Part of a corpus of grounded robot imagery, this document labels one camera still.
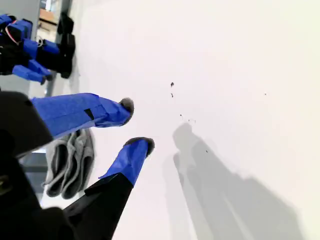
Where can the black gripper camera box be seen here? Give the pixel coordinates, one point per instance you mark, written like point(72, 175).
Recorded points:
point(67, 55)

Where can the grey striped towel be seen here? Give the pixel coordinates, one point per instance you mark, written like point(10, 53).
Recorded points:
point(72, 162)

